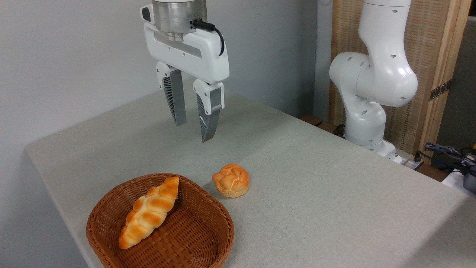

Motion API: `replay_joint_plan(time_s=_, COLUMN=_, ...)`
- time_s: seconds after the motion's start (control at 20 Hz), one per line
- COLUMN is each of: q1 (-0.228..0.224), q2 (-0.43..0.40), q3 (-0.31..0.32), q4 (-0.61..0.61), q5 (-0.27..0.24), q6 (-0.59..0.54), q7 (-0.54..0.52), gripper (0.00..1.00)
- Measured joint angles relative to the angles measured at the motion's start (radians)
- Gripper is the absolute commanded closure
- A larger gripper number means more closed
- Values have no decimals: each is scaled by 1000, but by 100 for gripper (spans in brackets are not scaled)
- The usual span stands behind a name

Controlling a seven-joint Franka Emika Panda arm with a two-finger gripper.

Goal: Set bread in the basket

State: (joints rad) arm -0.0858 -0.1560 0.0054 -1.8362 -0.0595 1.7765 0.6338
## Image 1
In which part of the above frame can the brass screen hinge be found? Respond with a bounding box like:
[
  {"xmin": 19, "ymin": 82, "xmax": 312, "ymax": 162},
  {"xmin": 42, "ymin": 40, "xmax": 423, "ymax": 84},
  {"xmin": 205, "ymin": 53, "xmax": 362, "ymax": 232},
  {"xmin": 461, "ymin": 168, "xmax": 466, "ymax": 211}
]
[{"xmin": 429, "ymin": 79, "xmax": 453, "ymax": 101}]

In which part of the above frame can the grey tablecloth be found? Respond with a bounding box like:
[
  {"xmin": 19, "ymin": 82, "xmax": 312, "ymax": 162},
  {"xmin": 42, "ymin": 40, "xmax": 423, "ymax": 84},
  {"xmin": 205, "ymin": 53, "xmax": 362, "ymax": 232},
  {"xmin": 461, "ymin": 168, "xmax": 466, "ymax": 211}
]
[{"xmin": 24, "ymin": 84, "xmax": 476, "ymax": 268}]

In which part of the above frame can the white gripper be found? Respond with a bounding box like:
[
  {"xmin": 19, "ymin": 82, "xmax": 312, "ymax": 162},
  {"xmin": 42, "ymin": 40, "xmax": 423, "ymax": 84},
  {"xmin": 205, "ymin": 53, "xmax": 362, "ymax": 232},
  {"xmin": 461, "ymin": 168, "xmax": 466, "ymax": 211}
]
[{"xmin": 140, "ymin": 4, "xmax": 230, "ymax": 143}]

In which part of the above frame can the brown woven wicker basket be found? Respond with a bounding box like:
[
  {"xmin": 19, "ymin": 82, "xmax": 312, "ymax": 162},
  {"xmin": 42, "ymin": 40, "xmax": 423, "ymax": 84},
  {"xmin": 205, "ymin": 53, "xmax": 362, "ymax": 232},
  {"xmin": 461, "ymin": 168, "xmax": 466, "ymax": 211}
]
[{"xmin": 86, "ymin": 173, "xmax": 235, "ymax": 268}]

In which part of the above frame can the round knotted bread bun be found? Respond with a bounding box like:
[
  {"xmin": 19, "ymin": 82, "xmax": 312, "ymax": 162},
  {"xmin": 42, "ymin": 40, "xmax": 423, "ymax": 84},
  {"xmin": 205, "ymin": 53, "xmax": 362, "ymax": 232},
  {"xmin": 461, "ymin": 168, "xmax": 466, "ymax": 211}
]
[{"xmin": 212, "ymin": 163, "xmax": 250, "ymax": 198}]

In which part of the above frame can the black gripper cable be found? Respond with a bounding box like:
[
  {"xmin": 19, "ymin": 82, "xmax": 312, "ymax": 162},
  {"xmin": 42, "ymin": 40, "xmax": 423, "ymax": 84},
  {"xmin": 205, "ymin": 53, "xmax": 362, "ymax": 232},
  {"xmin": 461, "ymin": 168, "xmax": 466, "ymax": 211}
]
[{"xmin": 192, "ymin": 19, "xmax": 226, "ymax": 57}]

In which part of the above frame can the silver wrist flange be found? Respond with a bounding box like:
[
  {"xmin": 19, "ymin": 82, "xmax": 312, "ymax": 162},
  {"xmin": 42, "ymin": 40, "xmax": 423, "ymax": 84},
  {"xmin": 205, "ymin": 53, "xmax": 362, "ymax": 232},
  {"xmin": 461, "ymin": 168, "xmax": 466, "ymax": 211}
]
[{"xmin": 152, "ymin": 0, "xmax": 208, "ymax": 41}]

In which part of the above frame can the white box with grey part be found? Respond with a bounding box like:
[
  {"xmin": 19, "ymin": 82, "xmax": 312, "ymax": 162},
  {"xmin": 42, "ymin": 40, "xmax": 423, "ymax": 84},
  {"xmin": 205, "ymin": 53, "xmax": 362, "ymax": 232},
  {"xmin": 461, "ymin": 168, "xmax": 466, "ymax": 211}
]
[{"xmin": 441, "ymin": 168, "xmax": 476, "ymax": 198}]

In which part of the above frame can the long braided bread loaf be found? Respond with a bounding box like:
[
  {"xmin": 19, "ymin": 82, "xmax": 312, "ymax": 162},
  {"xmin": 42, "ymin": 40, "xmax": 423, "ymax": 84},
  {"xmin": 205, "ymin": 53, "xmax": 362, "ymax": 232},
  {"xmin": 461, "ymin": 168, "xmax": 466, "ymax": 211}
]
[{"xmin": 118, "ymin": 176, "xmax": 180, "ymax": 250}]

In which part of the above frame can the wooden woven screen panel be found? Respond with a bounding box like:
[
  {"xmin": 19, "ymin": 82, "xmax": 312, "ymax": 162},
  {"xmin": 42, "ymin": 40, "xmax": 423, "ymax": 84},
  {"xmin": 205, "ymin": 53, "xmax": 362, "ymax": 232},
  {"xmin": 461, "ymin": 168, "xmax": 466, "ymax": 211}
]
[{"xmin": 329, "ymin": 0, "xmax": 473, "ymax": 164}]

